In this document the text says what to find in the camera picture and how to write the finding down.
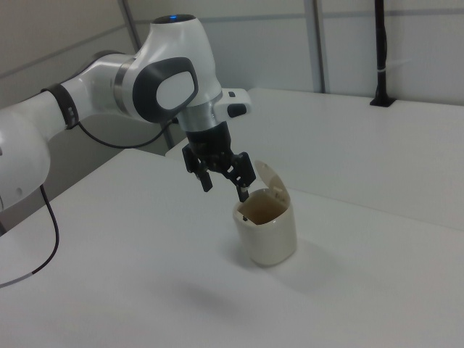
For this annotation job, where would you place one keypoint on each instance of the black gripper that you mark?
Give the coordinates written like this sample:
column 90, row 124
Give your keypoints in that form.
column 212, row 139

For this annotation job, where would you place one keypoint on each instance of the small white trash can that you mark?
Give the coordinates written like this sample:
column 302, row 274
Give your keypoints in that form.
column 268, row 239

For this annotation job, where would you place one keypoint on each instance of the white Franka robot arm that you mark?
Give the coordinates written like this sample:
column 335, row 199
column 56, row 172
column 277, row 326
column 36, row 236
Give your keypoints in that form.
column 170, row 58

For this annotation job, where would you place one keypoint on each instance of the black pole with base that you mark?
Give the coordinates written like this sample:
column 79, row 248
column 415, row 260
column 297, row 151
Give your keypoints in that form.
column 380, row 43

